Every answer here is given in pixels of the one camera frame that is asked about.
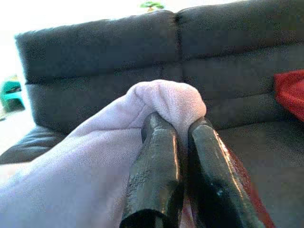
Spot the green potted plant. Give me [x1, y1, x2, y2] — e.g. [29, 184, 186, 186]
[139, 0, 165, 13]

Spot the pink fleece pillow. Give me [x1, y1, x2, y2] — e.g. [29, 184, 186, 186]
[0, 79, 207, 228]

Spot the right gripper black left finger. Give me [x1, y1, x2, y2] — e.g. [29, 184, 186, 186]
[119, 112, 185, 228]

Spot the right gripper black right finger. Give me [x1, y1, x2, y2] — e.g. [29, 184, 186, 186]
[187, 117, 263, 228]

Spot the green plastic stool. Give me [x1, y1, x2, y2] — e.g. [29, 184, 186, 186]
[0, 74, 26, 120]

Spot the large upholstered suede sofa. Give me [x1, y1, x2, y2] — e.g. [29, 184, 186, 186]
[0, 0, 304, 228]

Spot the red cloth cushion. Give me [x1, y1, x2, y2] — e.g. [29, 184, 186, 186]
[274, 69, 304, 122]

